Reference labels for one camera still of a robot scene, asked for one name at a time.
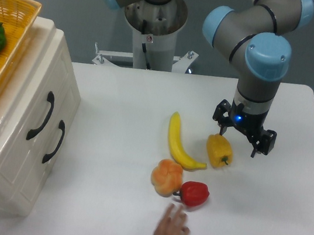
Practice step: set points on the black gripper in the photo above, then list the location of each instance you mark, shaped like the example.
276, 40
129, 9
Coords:
250, 125

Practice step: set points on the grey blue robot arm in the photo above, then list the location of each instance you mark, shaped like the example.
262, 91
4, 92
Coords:
251, 41

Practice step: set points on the white drawer cabinet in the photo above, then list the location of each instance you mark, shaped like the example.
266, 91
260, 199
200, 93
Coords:
13, 108

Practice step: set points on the person's hand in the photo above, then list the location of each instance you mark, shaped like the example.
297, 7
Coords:
173, 222

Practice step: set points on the yellow bell pepper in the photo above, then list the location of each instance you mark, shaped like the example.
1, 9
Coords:
219, 151

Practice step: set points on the yellow banana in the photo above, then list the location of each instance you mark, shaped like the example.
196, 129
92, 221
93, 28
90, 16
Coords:
176, 148

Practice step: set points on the red bell pepper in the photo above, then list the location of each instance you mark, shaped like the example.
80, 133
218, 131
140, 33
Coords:
193, 194

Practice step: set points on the orange bread roll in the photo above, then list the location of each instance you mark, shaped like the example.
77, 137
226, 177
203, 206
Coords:
166, 177

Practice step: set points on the yellow woven basket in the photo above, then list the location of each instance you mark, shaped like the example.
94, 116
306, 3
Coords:
17, 17

